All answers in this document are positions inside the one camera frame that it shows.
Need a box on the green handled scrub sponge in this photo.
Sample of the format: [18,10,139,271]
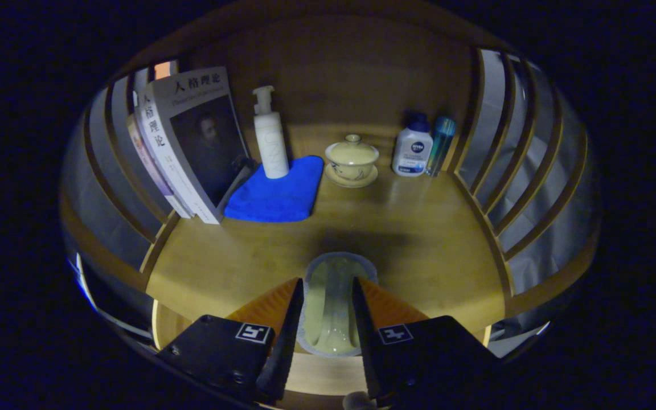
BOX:
[297,252,378,358]

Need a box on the blue folded cloth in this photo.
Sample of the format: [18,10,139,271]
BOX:
[224,155,325,223]

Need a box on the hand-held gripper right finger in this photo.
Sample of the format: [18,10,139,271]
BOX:
[352,277,502,408]

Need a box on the large white book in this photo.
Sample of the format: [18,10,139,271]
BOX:
[136,67,252,224]

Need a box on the thin white book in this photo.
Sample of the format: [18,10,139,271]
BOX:
[132,85,192,220]

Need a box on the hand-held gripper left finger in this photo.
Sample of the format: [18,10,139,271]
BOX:
[156,277,305,404]

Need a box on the white bottle with blue cap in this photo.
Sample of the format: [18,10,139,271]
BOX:
[392,112,434,177]

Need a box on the wooden countertop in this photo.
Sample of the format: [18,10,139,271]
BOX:
[146,165,506,337]

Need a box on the white pump bottle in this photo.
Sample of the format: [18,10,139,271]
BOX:
[252,85,290,179]

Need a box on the lidded ceramic tea cup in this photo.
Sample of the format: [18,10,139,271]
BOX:
[325,134,380,188]

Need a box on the teal bottle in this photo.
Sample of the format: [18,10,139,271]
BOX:
[425,117,456,177]

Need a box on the purple book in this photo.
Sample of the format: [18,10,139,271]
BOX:
[127,114,183,219]

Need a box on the wooden cabinet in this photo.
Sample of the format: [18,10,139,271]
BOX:
[59,3,602,408]

